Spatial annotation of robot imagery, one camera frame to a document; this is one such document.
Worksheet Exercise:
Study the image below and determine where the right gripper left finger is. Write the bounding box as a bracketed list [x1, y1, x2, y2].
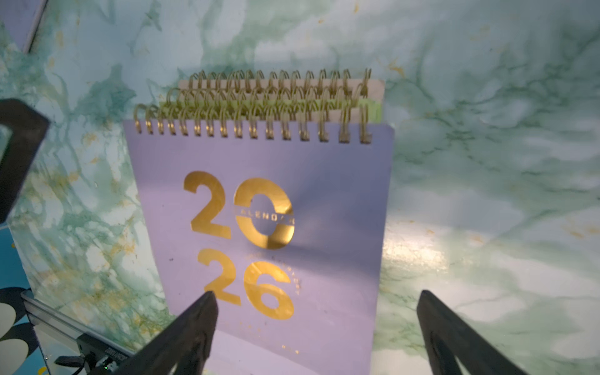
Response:
[116, 292, 219, 375]

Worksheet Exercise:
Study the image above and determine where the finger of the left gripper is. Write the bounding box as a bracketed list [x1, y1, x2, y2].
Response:
[1, 98, 51, 223]

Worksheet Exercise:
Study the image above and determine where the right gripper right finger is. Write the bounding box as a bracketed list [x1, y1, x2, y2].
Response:
[417, 290, 526, 375]

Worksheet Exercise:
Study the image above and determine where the purple calendar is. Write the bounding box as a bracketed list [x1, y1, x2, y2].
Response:
[123, 115, 395, 374]
[1, 0, 47, 54]

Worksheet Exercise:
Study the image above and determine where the pink calendar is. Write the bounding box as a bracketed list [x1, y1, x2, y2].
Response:
[177, 69, 385, 103]
[158, 93, 383, 125]

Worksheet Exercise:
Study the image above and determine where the left circuit board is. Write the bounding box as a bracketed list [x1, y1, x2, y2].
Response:
[54, 334, 131, 374]

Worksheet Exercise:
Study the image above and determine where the aluminium front rail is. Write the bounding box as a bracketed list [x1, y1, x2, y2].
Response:
[21, 290, 134, 374]

